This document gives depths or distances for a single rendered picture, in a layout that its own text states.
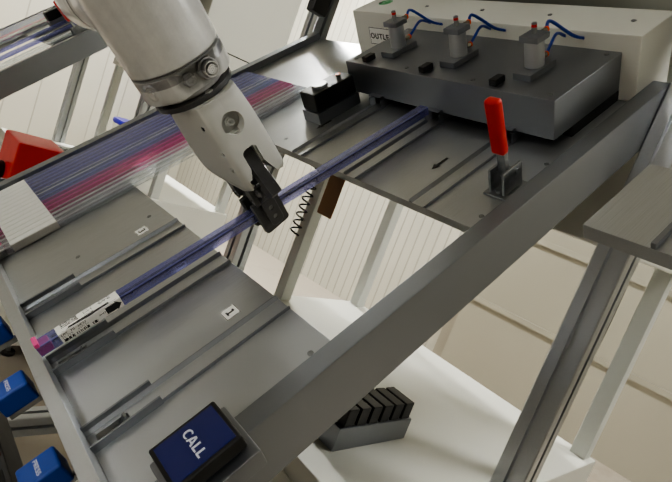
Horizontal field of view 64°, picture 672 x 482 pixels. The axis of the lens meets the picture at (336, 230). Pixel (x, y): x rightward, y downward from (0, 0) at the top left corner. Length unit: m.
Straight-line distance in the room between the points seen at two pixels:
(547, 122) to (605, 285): 0.21
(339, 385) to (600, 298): 0.39
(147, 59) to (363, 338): 0.28
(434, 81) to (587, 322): 0.35
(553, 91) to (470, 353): 2.82
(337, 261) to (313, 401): 3.55
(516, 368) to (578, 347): 2.55
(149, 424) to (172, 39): 0.30
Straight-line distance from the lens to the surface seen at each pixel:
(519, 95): 0.64
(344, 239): 3.95
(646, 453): 3.17
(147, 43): 0.46
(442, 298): 0.49
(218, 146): 0.49
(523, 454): 0.77
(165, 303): 0.56
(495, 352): 3.31
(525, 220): 0.55
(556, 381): 0.74
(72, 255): 0.72
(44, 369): 0.54
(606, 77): 0.70
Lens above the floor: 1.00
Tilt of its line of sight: 8 degrees down
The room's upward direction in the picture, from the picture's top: 21 degrees clockwise
